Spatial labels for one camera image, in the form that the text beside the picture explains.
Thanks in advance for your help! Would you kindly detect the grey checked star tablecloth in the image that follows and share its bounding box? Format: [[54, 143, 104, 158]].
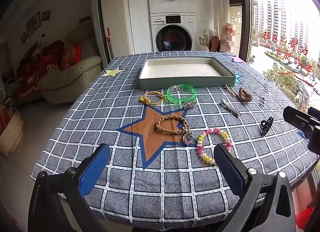
[[29, 50, 318, 230]]

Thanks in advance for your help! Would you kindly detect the gold hair clip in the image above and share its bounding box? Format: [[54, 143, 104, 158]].
[[224, 85, 239, 98]]

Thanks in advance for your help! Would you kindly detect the red patterned cushion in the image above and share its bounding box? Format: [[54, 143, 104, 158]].
[[60, 43, 82, 70]]

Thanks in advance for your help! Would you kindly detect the red blanket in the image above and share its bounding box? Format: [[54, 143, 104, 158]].
[[12, 40, 65, 98]]

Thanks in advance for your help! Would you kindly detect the red-handled mop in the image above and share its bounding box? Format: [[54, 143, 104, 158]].
[[106, 27, 114, 63]]

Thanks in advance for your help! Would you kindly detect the cream sofa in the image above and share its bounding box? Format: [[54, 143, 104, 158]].
[[37, 24, 103, 104]]

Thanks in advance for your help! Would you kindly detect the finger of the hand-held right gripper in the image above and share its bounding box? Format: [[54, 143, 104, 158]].
[[307, 107, 320, 123], [283, 106, 320, 153]]

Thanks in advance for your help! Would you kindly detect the silver hair clip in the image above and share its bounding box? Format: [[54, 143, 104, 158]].
[[220, 98, 241, 118]]

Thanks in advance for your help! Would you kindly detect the brown scrunchie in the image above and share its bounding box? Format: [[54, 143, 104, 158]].
[[239, 87, 253, 103]]

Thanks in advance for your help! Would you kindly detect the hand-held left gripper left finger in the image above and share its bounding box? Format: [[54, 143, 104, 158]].
[[28, 143, 112, 232]]

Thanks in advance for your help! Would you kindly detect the brown chair back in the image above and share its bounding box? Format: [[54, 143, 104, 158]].
[[209, 35, 222, 53]]

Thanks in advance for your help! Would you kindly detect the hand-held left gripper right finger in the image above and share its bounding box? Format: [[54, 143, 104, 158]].
[[214, 143, 297, 232]]

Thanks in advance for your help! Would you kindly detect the white washing machine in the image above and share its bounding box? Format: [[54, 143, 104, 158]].
[[149, 12, 197, 53]]

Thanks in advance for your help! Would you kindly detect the brown braided heart-pendant bracelet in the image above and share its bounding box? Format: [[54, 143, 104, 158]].
[[155, 115, 197, 146]]

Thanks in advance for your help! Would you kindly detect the pink and yellow beaded bracelet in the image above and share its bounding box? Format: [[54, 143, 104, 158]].
[[197, 128, 232, 166]]

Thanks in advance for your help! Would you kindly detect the large wall picture frame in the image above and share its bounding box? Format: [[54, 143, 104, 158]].
[[27, 12, 41, 36]]

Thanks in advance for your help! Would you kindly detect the yellow hair tie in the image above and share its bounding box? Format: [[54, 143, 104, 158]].
[[140, 91, 166, 106]]

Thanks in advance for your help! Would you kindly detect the pink checked gift bag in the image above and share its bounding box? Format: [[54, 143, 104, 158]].
[[221, 22, 237, 54]]

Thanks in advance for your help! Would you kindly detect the green translucent bangle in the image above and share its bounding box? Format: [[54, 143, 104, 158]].
[[166, 84, 197, 105]]

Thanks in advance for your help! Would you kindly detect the white printed bag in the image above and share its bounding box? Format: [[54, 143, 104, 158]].
[[199, 29, 215, 51]]

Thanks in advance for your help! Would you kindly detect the round storage basket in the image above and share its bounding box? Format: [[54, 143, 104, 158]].
[[0, 97, 24, 156]]

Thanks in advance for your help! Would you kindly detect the grey-green shallow tray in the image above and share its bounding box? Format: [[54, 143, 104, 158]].
[[137, 57, 237, 91]]

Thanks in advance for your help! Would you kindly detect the black hair claw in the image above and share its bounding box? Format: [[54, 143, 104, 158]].
[[260, 119, 274, 137]]

